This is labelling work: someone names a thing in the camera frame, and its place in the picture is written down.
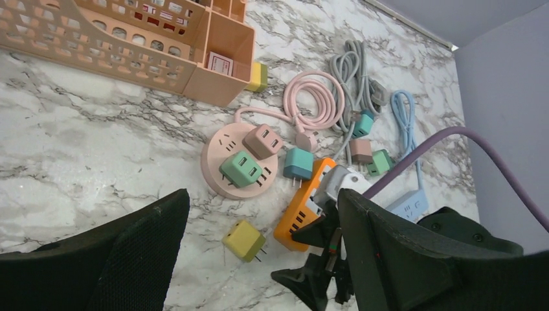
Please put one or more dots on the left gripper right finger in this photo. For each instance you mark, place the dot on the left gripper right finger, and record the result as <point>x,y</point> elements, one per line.
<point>396,264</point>

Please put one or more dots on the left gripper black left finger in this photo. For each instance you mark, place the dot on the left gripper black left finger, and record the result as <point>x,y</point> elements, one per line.
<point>125,264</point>

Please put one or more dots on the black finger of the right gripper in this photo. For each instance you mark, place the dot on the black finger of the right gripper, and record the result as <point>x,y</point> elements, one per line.
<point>324,232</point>

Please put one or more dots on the yellow adapter near organizer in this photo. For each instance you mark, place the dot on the yellow adapter near organizer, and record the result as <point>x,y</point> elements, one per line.
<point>259,79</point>

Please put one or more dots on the yellow cube plug adapter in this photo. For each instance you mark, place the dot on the yellow cube plug adapter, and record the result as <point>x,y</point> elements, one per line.
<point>244,241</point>

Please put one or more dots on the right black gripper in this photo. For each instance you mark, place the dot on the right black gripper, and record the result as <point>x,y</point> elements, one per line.
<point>448,222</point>

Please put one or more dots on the orange mesh file organizer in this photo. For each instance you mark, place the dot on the orange mesh file organizer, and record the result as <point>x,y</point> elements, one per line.
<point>201,50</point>

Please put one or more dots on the pink plug adapter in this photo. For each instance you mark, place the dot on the pink plug adapter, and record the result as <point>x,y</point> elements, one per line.
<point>361,151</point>
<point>263,142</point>

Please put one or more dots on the green plug adapter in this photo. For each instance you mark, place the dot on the green plug adapter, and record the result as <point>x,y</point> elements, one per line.
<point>241,169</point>
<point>381,163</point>

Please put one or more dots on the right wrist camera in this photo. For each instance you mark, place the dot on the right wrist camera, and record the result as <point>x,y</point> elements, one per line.
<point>332,180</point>

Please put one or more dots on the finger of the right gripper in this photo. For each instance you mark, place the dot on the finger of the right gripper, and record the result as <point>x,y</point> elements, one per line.
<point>310,282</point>

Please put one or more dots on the blue power strip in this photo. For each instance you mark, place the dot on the blue power strip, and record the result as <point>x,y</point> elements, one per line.
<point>410,206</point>

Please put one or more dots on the round pink power strip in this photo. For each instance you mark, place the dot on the round pink power strip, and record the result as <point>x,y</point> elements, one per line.
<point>225,142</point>

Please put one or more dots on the teal cube plug adapter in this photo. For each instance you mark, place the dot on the teal cube plug adapter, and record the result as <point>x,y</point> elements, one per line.
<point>298,165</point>

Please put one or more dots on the orange power strip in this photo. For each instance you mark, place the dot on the orange power strip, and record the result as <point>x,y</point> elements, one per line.
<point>301,210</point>

